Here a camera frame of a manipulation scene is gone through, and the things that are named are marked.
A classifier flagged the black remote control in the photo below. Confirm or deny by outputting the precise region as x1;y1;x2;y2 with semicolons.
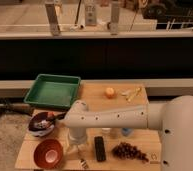
94;136;106;162

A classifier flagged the orange fruit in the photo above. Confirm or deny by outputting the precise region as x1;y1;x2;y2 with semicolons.
105;87;116;99

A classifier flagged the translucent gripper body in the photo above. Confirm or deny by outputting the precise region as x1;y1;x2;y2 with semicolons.
66;134;87;158

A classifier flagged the black-handled metal measuring cup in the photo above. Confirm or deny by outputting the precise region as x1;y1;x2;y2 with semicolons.
56;113;67;120

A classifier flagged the white plastic cup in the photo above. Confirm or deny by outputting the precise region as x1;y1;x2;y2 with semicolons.
101;128;111;135

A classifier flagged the green plastic tray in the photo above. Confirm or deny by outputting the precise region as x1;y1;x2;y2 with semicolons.
24;74;81;109

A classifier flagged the silver fork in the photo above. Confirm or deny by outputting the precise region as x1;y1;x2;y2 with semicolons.
80;158;89;170

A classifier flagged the red bowl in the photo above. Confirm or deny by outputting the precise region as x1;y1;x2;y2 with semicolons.
33;139;63;169

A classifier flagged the yellow banana toy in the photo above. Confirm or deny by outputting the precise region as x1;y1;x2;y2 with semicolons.
121;87;141;102

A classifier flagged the dark bowl with food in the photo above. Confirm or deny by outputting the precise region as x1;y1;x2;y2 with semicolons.
28;112;55;137

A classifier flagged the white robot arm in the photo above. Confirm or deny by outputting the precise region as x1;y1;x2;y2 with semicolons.
64;96;193;171

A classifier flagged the bunch of dark grapes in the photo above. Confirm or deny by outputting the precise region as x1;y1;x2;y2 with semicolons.
112;142;149;163

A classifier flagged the blue plastic cup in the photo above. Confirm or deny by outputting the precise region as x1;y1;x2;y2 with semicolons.
121;128;133;137

